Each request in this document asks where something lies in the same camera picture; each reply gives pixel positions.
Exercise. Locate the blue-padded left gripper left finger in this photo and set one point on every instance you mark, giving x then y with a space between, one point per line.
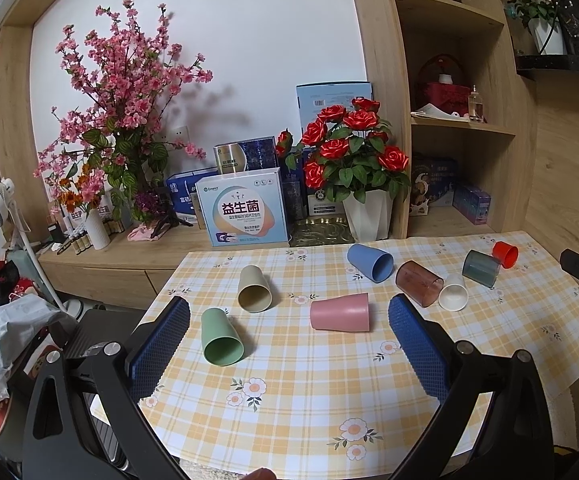
60 440

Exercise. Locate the red gift box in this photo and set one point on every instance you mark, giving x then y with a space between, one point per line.
444 94

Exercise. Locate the red plastic cup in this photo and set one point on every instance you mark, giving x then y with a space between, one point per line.
505 253

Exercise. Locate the white angular vase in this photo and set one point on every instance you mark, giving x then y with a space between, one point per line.
370 220

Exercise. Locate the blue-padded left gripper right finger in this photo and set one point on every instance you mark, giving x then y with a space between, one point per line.
515 439

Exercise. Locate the wooden low cabinet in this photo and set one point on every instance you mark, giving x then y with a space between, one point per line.
137 274

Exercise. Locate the white slim vase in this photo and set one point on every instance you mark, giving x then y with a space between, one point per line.
96 230

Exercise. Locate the green plastic cup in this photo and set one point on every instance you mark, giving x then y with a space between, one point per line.
220 342

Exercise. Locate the pink cherry blossom arrangement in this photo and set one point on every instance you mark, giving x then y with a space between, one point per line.
115 147

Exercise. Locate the pink rose potted plant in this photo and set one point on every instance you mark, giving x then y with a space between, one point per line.
541 19

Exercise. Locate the black white biscuit box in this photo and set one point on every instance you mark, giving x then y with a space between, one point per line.
432 183

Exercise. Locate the tall light blue box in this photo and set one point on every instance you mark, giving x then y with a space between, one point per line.
312 98

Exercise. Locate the beige plastic cup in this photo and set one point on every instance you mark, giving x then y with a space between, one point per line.
254 292

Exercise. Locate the dark blue silver box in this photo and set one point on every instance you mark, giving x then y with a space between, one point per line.
248 155

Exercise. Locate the blue plastic cup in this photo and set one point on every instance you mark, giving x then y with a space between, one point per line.
374 263

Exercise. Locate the light blue probiotic box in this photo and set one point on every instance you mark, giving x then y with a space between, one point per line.
246 208

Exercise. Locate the pink plastic cup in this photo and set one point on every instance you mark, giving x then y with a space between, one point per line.
347 314

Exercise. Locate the purple small box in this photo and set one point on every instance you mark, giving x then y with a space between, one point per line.
473 203

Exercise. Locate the green gold patterned box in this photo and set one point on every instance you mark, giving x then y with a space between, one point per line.
318 231

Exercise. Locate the white desk fan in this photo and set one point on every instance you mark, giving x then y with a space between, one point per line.
9 210

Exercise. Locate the red rose bouquet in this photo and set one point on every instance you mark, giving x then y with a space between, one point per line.
347 152

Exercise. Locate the yellow plaid floral tablecloth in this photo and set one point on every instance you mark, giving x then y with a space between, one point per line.
315 404

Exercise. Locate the glass perfume bottle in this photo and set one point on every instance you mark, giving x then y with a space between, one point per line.
475 106

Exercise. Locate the blue carton box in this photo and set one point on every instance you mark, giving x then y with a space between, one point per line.
181 185

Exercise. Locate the white plastic cup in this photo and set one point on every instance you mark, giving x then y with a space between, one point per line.
454 294

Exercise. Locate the transparent grey-green cup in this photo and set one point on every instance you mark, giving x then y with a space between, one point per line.
481 268

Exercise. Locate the transparent brown cup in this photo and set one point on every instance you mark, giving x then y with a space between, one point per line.
420 284

